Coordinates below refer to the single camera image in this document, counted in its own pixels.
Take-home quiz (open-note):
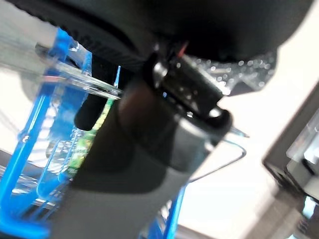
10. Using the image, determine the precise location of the blue plastic shopping basket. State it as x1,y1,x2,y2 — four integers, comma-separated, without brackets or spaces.
0,26,250,239

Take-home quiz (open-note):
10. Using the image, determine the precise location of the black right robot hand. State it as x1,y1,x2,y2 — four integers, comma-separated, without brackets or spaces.
14,0,315,239

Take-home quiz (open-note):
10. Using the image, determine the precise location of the green drink bottle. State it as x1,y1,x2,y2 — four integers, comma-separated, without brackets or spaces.
46,98,115,176

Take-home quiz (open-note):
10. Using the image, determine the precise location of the thin black cable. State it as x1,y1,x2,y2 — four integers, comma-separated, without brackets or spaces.
188,138,248,183

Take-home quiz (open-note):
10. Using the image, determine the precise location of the black shelf with clear rail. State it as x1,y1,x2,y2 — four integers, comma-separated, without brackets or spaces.
261,82,319,239

